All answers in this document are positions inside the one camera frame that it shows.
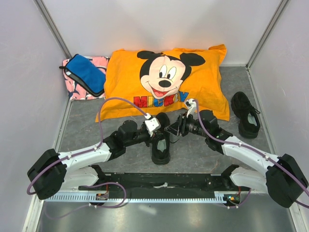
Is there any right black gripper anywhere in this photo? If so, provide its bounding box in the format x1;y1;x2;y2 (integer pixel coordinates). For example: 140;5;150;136
164;111;208;138

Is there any black shoe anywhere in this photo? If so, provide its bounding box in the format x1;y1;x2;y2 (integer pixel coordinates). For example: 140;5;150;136
152;112;170;165
231;91;261;139

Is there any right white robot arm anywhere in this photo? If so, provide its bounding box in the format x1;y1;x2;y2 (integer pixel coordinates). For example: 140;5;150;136
165;110;309;208

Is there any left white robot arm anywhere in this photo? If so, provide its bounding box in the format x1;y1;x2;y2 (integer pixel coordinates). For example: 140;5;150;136
27;118;169;200

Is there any orange Mickey Mouse pillow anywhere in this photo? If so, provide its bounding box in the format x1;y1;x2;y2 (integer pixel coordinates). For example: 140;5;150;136
96;44;230;121

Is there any pink patterned cloth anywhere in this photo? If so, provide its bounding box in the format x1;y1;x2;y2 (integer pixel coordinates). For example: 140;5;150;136
62;56;110;101

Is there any blue cloth pouch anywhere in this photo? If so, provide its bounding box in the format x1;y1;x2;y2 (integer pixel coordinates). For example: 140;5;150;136
59;54;106;97

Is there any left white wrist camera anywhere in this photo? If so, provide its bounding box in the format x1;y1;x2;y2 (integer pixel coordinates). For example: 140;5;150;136
144;113;161;137

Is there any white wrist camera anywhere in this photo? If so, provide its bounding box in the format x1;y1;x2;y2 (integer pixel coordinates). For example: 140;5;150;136
144;113;161;137
184;99;197;118

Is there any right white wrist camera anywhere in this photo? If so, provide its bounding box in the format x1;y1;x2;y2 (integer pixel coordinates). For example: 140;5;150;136
184;99;197;118

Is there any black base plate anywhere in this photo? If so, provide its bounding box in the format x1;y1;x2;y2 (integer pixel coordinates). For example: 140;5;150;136
78;172;249;200

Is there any slotted grey cable duct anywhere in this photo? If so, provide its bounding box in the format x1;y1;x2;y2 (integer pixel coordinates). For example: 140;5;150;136
45;192;240;204

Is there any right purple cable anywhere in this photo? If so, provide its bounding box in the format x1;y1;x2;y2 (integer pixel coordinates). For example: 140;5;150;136
193;99;309;210

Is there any purple cable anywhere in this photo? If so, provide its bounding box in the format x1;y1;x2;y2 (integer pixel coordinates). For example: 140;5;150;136
193;99;309;210
26;97;152;219

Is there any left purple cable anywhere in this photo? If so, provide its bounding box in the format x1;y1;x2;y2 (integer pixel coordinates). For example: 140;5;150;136
26;97;152;219

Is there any right aluminium frame post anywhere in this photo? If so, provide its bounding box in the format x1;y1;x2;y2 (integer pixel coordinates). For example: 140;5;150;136
246;0;290;70

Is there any aluminium frame post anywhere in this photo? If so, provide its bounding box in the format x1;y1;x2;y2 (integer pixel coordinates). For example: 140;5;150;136
246;0;290;70
33;0;72;58

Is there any left aluminium frame post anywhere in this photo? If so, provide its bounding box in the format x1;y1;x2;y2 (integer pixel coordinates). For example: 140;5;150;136
33;0;72;58

